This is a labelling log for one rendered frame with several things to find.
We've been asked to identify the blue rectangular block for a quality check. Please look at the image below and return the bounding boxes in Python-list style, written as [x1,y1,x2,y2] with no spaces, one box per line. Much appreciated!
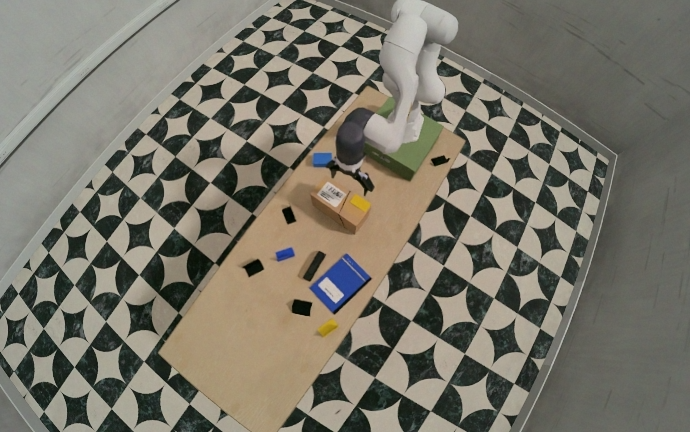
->
[313,153,332,168]

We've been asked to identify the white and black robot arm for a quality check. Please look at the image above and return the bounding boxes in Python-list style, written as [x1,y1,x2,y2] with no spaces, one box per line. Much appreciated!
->
[335,0,458,173]

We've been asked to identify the brown cardboard box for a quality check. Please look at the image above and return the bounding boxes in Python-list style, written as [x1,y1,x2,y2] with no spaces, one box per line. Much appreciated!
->
[310,176,372,235]

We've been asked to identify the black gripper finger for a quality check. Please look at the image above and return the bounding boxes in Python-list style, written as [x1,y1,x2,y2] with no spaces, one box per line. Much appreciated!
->
[326,156,341,178]
[351,172,375,196]

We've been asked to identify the blue notebook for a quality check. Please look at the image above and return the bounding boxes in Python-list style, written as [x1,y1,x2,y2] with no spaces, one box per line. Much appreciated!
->
[310,254,372,315]

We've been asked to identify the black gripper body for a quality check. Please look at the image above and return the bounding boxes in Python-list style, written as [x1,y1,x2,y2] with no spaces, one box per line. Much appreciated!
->
[339,166,361,176]

